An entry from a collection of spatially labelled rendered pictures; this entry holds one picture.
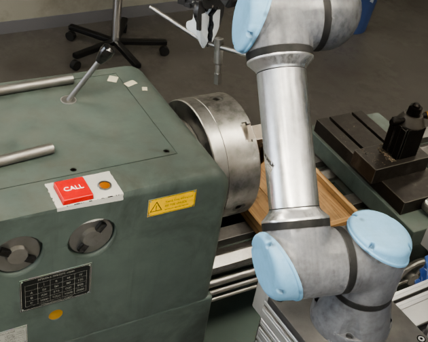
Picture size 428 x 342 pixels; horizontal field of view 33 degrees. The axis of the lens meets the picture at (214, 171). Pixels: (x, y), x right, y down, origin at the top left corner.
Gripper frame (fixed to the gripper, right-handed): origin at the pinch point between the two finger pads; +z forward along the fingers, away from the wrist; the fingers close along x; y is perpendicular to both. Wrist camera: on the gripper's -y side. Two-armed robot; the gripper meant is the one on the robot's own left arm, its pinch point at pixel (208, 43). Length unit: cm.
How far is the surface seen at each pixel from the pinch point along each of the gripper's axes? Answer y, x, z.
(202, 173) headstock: -23.4, 26.4, 16.7
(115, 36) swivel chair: 206, -149, 79
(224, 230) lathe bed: -6, -3, 51
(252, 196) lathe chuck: -18.5, 2.2, 33.8
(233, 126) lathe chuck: -12.4, 3.8, 16.7
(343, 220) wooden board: -28, -28, 49
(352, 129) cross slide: -9, -58, 38
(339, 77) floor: 113, -251, 103
